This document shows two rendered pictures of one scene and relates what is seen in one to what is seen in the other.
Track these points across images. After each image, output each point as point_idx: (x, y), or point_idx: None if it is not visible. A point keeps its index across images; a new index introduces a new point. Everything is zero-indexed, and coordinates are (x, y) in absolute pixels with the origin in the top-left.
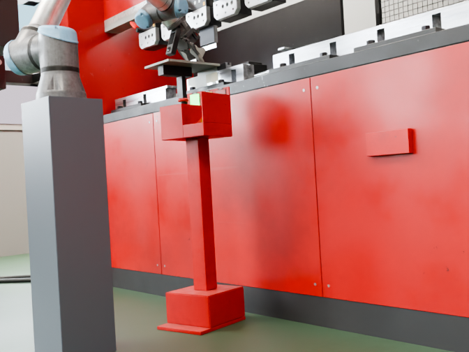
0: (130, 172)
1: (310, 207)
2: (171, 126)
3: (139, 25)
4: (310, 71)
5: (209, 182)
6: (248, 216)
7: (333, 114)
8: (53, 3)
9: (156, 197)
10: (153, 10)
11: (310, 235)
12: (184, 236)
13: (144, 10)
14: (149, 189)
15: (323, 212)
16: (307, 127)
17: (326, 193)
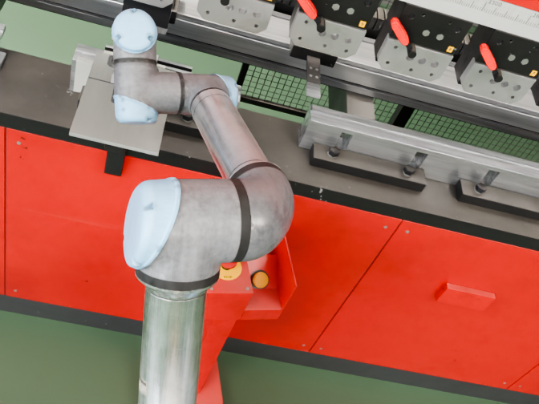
0: None
1: (331, 305)
2: (222, 310)
3: (124, 123)
4: (408, 216)
5: None
6: None
7: (414, 257)
8: (197, 375)
9: (2, 227)
10: (172, 108)
11: (318, 320)
12: (74, 276)
13: (150, 107)
14: None
15: (346, 311)
16: (368, 255)
17: (359, 301)
